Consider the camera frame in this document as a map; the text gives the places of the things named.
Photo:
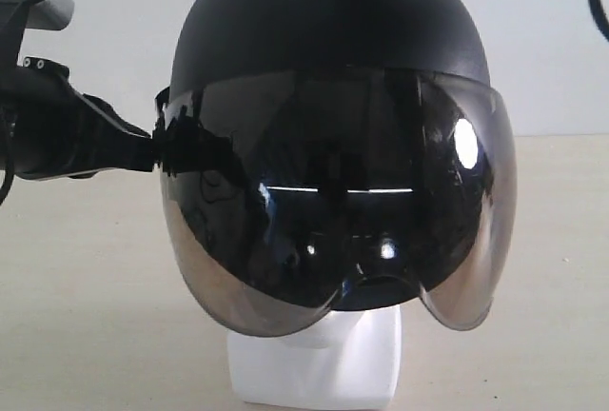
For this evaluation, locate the white mannequin head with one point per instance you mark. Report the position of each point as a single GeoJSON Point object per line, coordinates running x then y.
{"type": "Point", "coordinates": [346, 361]}

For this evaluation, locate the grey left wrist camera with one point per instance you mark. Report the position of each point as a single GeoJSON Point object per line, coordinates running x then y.
{"type": "Point", "coordinates": [51, 15]}

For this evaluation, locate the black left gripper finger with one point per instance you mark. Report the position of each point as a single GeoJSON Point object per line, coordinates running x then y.
{"type": "Point", "coordinates": [126, 121]}
{"type": "Point", "coordinates": [129, 152]}

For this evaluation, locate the black helmet with visor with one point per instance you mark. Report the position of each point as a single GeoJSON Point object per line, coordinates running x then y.
{"type": "Point", "coordinates": [336, 155]}

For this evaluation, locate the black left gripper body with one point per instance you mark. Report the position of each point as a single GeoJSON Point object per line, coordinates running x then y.
{"type": "Point", "coordinates": [44, 119]}

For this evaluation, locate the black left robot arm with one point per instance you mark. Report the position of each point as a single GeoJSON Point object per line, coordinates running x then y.
{"type": "Point", "coordinates": [14, 17]}

